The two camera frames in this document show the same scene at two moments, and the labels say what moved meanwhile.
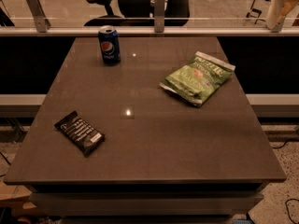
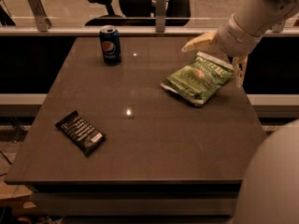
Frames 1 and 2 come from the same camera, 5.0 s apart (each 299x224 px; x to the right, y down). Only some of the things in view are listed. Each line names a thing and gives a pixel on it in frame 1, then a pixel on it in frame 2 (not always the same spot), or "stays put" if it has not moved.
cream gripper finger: x=278 y=8 -> x=204 y=41
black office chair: x=135 y=5 stays put
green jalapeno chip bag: x=194 y=79 stays put
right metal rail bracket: x=278 y=26 stays put
